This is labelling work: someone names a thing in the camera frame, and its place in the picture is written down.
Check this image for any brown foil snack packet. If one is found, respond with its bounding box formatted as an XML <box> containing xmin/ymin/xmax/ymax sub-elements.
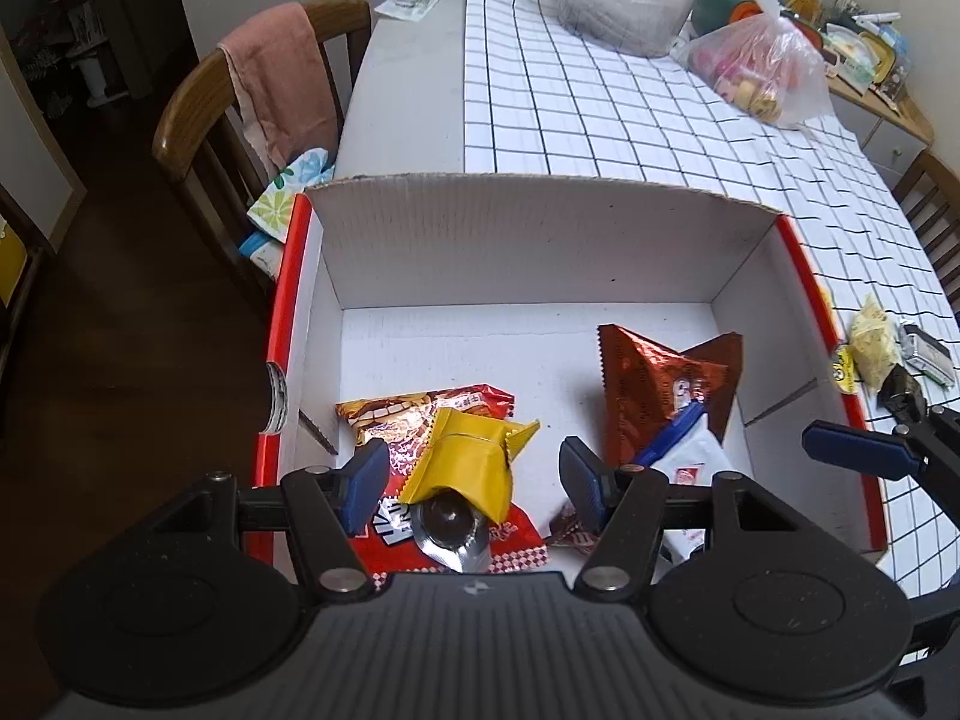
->
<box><xmin>596</xmin><ymin>324</ymin><xmax>745</xmax><ymax>466</ymax></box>

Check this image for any green container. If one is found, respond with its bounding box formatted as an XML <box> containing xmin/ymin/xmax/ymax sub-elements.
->
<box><xmin>690</xmin><ymin>0</ymin><xmax>755</xmax><ymax>35</ymax></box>

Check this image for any white checked tablecloth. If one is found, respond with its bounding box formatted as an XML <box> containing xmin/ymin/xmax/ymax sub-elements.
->
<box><xmin>461</xmin><ymin>0</ymin><xmax>960</xmax><ymax>601</ymax></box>

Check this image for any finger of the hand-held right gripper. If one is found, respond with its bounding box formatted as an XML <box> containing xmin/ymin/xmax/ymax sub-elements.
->
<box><xmin>801</xmin><ymin>403</ymin><xmax>960</xmax><ymax>500</ymax></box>

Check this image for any yellow foil snack packet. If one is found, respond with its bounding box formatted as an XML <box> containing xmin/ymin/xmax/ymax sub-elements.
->
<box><xmin>397</xmin><ymin>409</ymin><xmax>541</xmax><ymax>527</ymax></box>

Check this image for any black snack packet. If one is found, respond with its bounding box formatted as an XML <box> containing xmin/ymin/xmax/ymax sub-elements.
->
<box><xmin>877</xmin><ymin>366</ymin><xmax>929</xmax><ymax>430</ymax></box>

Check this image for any wooden chair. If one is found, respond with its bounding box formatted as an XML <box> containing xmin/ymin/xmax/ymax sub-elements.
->
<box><xmin>892</xmin><ymin>150</ymin><xmax>960</xmax><ymax>271</ymax></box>
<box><xmin>152</xmin><ymin>0</ymin><xmax>372</xmax><ymax>293</ymax></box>

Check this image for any white packet with blue stripe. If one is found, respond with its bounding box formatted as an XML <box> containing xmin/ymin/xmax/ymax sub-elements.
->
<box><xmin>628</xmin><ymin>400</ymin><xmax>743</xmax><ymax>563</ymax></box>

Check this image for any white panel with wooden frame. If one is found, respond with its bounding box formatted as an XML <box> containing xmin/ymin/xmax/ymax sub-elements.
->
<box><xmin>0</xmin><ymin>60</ymin><xmax>87</xmax><ymax>256</ymax></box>

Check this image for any yellow bin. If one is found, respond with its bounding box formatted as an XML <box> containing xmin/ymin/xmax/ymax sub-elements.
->
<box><xmin>0</xmin><ymin>217</ymin><xmax>27</xmax><ymax>308</ymax></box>

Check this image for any red checkered snack packet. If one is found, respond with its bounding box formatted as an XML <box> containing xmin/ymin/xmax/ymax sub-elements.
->
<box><xmin>352</xmin><ymin>457</ymin><xmax>552</xmax><ymax>578</ymax></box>

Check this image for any floral tissue pack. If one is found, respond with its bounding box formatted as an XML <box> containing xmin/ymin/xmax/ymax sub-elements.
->
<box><xmin>247</xmin><ymin>148</ymin><xmax>335</xmax><ymax>242</ymax></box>

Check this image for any beige snack bag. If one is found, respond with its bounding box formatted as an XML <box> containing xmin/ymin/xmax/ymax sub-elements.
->
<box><xmin>850</xmin><ymin>295</ymin><xmax>901</xmax><ymax>395</ymax></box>

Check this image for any orange-red snack packet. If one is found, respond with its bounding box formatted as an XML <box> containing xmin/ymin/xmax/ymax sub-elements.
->
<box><xmin>335</xmin><ymin>385</ymin><xmax>518</xmax><ymax>466</ymax></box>

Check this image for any white and red cardboard box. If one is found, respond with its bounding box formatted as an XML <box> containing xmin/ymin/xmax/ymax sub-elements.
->
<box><xmin>255</xmin><ymin>172</ymin><xmax>890</xmax><ymax>578</ymax></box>

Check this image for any dark bookshelf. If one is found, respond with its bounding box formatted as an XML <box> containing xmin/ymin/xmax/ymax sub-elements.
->
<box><xmin>0</xmin><ymin>0</ymin><xmax>136</xmax><ymax>106</ymax></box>

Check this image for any dark red snack packet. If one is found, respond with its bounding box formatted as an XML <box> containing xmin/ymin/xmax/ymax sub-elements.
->
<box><xmin>544</xmin><ymin>506</ymin><xmax>601</xmax><ymax>552</ymax></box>

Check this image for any yellow tray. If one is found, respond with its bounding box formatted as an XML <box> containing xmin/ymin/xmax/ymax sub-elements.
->
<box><xmin>825</xmin><ymin>22</ymin><xmax>897</xmax><ymax>87</ymax></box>

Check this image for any small yellow and white packet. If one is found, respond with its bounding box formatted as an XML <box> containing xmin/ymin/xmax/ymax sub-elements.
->
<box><xmin>829</xmin><ymin>343</ymin><xmax>860</xmax><ymax>393</ymax></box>

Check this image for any white bin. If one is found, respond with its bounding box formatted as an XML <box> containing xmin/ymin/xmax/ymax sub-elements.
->
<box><xmin>75</xmin><ymin>52</ymin><xmax>130</xmax><ymax>107</ymax></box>

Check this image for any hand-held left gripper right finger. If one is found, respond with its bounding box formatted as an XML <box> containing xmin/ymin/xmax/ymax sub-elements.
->
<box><xmin>559</xmin><ymin>435</ymin><xmax>815</xmax><ymax>602</ymax></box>

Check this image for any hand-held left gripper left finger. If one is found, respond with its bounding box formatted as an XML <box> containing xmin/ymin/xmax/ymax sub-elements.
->
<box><xmin>154</xmin><ymin>437</ymin><xmax>392</xmax><ymax>602</ymax></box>

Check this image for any wooden side cabinet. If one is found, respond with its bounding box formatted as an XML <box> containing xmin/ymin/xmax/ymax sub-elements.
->
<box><xmin>825</xmin><ymin>75</ymin><xmax>937</xmax><ymax>188</ymax></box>

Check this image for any grey silver wrapper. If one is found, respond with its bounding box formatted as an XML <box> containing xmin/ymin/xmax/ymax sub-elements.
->
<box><xmin>898</xmin><ymin>322</ymin><xmax>957</xmax><ymax>385</ymax></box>

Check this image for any pink towel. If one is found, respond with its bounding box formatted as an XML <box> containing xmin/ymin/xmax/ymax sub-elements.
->
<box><xmin>217</xmin><ymin>2</ymin><xmax>340</xmax><ymax>181</ymax></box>

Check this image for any plastic bag of pink snacks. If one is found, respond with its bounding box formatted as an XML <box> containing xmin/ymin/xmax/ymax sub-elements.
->
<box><xmin>686</xmin><ymin>0</ymin><xmax>833</xmax><ymax>128</ymax></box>

